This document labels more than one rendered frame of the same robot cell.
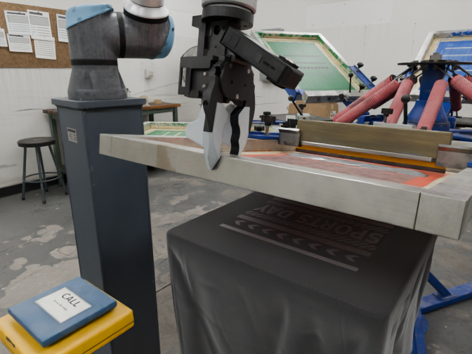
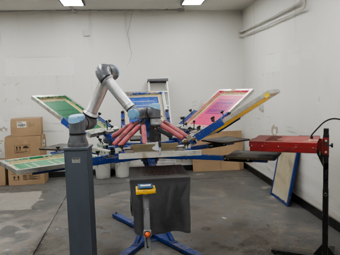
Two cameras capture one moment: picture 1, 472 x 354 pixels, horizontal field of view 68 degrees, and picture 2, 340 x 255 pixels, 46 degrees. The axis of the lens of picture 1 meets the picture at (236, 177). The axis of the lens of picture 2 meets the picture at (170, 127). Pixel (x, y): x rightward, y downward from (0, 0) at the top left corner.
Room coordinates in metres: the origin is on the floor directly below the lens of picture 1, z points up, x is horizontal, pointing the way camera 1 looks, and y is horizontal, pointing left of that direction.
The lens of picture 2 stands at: (-1.58, 1.91, 1.61)
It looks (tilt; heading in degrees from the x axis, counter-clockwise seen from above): 6 degrees down; 316
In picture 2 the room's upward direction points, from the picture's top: 2 degrees counter-clockwise
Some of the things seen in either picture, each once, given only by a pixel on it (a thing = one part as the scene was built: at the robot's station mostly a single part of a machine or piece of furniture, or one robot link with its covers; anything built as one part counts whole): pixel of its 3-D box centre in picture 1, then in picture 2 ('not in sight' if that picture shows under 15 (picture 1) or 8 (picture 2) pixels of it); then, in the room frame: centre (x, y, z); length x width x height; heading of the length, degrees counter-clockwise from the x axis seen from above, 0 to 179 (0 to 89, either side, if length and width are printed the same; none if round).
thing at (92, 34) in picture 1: (94, 32); (77, 123); (0.99, 0.37, 1.37); 0.13 x 0.12 x 0.14; 117
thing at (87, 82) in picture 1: (96, 79); (77, 139); (0.98, 0.37, 1.25); 0.15 x 0.15 x 0.10
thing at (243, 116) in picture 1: (227, 135); not in sight; (0.53, 0.01, 1.18); 0.06 x 0.03 x 0.09; 52
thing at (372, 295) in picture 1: (313, 221); (157, 171); (0.73, -0.17, 0.95); 0.48 x 0.44 x 0.01; 142
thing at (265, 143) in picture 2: not in sight; (287, 143); (0.29, -1.39, 1.06); 0.61 x 0.46 x 0.12; 22
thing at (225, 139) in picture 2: not in sight; (198, 146); (1.51, -1.53, 0.91); 1.34 x 0.40 x 0.08; 82
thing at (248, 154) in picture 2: not in sight; (209, 156); (0.99, -1.11, 0.91); 1.34 x 0.40 x 0.08; 22
